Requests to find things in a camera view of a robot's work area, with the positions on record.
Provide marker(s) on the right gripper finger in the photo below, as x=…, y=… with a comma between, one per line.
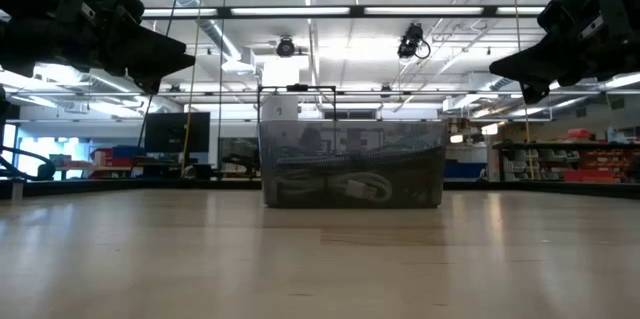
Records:
x=535, y=93
x=545, y=61

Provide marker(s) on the translucent grey plastic bin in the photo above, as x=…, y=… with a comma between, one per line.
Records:
x=415, y=184

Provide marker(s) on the shelf with red bins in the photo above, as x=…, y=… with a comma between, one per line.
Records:
x=575, y=159

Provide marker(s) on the black device at right edge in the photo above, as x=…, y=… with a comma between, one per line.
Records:
x=100, y=186

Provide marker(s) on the round black ceiling fixture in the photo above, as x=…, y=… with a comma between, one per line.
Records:
x=285, y=47

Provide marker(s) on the black wall screen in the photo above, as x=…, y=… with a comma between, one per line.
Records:
x=175, y=131

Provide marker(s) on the black overhead camera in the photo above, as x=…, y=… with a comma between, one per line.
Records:
x=411, y=41

